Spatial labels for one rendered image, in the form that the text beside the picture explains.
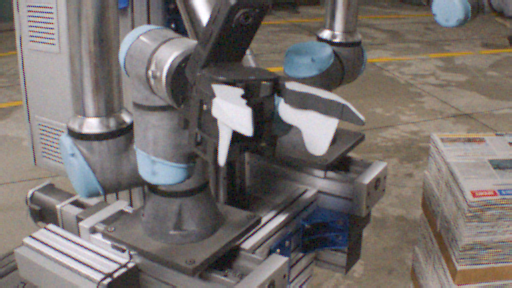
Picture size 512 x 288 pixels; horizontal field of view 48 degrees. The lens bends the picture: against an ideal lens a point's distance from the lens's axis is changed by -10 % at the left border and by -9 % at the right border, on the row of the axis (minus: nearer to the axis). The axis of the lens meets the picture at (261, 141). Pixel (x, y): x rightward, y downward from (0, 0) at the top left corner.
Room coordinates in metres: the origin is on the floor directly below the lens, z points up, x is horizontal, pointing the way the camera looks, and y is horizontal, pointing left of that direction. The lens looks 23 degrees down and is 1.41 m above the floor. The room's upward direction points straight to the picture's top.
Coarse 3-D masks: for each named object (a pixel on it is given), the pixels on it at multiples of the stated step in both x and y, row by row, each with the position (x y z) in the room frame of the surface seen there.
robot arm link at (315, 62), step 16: (288, 48) 1.46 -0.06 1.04; (304, 48) 1.45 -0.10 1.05; (320, 48) 1.45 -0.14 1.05; (288, 64) 1.42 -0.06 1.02; (304, 64) 1.39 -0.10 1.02; (320, 64) 1.40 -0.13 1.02; (336, 64) 1.45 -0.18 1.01; (304, 80) 1.39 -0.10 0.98; (320, 80) 1.40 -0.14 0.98; (336, 80) 1.44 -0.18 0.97
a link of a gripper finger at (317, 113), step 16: (288, 96) 0.55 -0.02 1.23; (304, 96) 0.54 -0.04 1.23; (320, 96) 0.54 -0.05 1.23; (336, 96) 0.54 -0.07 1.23; (288, 112) 0.56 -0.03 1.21; (304, 112) 0.55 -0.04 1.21; (320, 112) 0.53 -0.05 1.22; (336, 112) 0.52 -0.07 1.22; (352, 112) 0.51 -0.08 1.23; (304, 128) 0.55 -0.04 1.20; (320, 128) 0.54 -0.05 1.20; (320, 144) 0.54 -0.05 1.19
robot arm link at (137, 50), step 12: (132, 36) 0.74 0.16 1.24; (144, 36) 0.72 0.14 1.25; (156, 36) 0.71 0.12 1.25; (168, 36) 0.70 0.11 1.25; (180, 36) 0.70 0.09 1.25; (120, 48) 0.75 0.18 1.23; (132, 48) 0.72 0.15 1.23; (144, 48) 0.70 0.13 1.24; (156, 48) 0.68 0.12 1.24; (120, 60) 0.75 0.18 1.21; (132, 60) 0.71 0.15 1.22; (144, 60) 0.68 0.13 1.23; (132, 72) 0.71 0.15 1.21; (144, 72) 0.68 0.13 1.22; (132, 84) 0.71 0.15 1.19; (144, 84) 0.69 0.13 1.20; (132, 96) 0.72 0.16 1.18; (144, 96) 0.70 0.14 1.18; (156, 96) 0.70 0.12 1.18
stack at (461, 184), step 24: (432, 144) 1.43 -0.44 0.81; (456, 144) 1.38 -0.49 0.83; (480, 144) 1.38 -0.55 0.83; (504, 144) 1.38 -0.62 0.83; (432, 168) 1.42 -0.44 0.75; (456, 168) 1.25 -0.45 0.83; (480, 168) 1.24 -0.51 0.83; (504, 168) 1.24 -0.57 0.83; (432, 192) 1.37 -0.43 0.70; (456, 192) 1.19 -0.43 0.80; (480, 192) 1.13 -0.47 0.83; (504, 192) 1.12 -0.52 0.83; (456, 216) 1.17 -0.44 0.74; (480, 216) 1.10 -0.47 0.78; (504, 216) 1.10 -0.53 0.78; (432, 240) 1.32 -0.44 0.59; (456, 240) 1.14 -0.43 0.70; (480, 240) 1.10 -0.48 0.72; (504, 240) 1.10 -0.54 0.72; (432, 264) 1.28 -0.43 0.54; (456, 264) 1.11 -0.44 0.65; (480, 264) 1.10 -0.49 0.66; (504, 264) 1.10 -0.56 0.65
